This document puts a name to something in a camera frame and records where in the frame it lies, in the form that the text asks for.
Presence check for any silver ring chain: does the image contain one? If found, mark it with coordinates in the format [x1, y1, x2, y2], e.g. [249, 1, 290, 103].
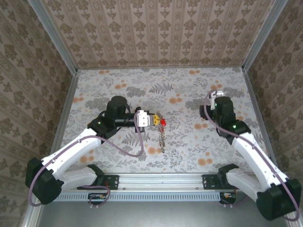
[156, 125, 167, 145]

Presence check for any floral patterned table cover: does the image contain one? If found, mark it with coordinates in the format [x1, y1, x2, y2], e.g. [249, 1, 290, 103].
[54, 68, 273, 175]

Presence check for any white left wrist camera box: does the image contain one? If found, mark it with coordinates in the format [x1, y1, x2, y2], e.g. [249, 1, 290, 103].
[134, 110, 152, 128]

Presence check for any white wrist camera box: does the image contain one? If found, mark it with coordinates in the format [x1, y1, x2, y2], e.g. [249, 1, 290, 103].
[134, 110, 152, 128]
[210, 89, 225, 111]

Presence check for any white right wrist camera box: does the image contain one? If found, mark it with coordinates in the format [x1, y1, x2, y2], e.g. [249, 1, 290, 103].
[210, 89, 225, 111]

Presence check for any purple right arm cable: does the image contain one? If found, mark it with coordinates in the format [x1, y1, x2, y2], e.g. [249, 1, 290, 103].
[204, 89, 301, 222]

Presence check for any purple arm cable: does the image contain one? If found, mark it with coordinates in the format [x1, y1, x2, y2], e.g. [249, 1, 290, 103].
[204, 89, 301, 222]
[27, 112, 145, 208]

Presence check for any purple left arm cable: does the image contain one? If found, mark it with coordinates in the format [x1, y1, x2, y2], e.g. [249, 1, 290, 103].
[27, 112, 145, 208]

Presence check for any aluminium side frame rail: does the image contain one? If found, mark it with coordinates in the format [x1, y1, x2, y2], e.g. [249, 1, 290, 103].
[242, 68, 303, 227]
[22, 70, 80, 227]

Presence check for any aluminium rear frame rail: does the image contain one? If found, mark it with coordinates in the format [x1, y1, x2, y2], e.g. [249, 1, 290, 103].
[77, 66, 244, 71]

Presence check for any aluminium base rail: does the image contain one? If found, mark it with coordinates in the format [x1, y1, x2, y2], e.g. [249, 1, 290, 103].
[104, 174, 220, 191]

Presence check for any grey slotted cable duct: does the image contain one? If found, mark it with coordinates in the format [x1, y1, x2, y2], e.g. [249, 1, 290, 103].
[58, 191, 222, 202]

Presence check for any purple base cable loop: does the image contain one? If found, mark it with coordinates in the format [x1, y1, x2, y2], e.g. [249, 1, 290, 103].
[88, 185, 111, 209]

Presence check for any aluminium corner frame post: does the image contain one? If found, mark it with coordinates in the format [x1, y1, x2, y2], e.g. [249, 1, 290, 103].
[241, 0, 289, 73]
[27, 0, 79, 76]

